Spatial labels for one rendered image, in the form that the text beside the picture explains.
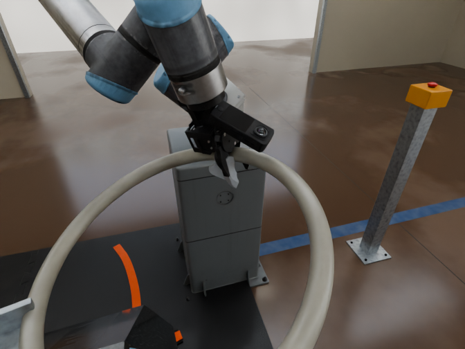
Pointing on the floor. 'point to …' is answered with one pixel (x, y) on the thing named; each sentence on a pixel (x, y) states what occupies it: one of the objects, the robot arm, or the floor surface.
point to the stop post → (400, 168)
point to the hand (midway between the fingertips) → (242, 174)
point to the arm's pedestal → (218, 221)
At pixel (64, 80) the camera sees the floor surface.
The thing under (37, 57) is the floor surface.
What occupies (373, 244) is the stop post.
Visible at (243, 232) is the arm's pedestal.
